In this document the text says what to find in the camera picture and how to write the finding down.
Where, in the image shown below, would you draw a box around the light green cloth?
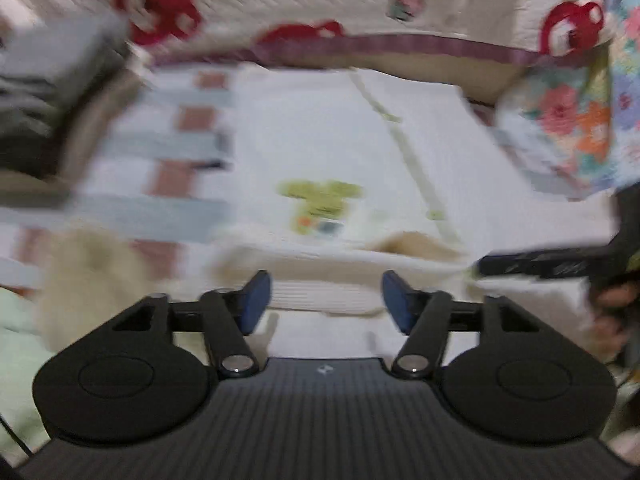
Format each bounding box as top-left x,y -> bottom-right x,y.
0,287 -> 56,453

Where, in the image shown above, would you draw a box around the beige bed base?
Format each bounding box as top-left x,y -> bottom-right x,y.
280,50 -> 526,103

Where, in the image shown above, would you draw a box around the cream waffle-knit sweatshirt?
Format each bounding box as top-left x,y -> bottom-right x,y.
212,67 -> 623,361

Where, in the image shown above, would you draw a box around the white quilted bear-print bedspread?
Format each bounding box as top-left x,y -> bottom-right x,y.
0,0 -> 616,68

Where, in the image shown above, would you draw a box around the checkered rug with dog print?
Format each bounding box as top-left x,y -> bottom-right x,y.
0,62 -> 546,306

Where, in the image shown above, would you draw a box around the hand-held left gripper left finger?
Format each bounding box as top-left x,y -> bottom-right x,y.
112,270 -> 273,378

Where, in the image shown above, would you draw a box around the person's right hand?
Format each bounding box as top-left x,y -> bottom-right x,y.
590,280 -> 640,358

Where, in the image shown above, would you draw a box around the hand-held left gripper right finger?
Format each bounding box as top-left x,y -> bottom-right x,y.
382,270 -> 531,378

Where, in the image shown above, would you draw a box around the grey folded clothes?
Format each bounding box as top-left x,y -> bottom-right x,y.
0,12 -> 131,171

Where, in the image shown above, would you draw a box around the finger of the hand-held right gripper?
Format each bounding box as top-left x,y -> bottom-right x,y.
475,246 -> 608,283

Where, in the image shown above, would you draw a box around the beige folded garment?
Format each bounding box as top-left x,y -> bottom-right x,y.
0,75 -> 146,211

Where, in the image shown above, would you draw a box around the floral patchwork quilt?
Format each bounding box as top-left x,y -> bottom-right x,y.
492,0 -> 640,201

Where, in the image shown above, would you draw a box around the left hand-held gripper cable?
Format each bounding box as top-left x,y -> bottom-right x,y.
0,412 -> 36,461

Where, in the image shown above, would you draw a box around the beige fleece cloth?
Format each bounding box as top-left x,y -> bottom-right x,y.
37,227 -> 156,346

